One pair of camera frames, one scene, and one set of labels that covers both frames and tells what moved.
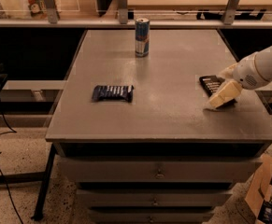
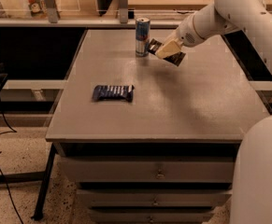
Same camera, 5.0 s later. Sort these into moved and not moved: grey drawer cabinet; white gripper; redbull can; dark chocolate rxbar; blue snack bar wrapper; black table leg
Moved: dark chocolate rxbar; white gripper
Not moved: redbull can; black table leg; grey drawer cabinet; blue snack bar wrapper
